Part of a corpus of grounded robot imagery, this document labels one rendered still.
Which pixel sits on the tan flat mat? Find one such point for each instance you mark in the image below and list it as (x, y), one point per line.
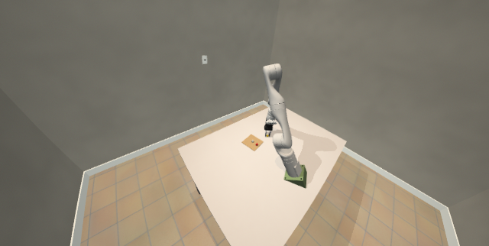
(251, 145)

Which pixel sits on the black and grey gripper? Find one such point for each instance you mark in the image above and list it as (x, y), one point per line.
(270, 121)

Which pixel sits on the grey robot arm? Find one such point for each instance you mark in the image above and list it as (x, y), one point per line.
(278, 111)

